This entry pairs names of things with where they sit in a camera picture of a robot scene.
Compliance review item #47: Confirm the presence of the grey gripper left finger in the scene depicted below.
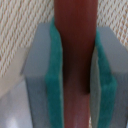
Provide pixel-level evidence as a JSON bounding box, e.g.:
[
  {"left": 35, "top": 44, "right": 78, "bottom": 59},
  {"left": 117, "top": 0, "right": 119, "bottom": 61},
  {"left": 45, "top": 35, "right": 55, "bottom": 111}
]
[{"left": 22, "top": 20, "right": 64, "bottom": 128}]

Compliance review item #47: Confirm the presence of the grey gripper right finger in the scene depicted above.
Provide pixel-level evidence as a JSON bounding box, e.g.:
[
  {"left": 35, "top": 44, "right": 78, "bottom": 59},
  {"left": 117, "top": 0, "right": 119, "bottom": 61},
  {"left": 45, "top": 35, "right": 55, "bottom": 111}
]
[{"left": 90, "top": 27, "right": 128, "bottom": 128}]

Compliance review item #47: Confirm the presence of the brown toy sausage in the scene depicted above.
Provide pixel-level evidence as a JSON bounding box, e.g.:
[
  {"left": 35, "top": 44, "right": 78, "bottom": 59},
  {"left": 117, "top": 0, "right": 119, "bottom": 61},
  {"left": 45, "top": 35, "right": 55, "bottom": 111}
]
[{"left": 54, "top": 0, "right": 98, "bottom": 128}]

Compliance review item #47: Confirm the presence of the beige woven placemat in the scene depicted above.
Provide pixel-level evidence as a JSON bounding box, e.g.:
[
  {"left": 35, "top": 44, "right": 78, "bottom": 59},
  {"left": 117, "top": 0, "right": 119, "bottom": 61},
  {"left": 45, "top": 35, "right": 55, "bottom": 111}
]
[{"left": 0, "top": 0, "right": 128, "bottom": 77}]

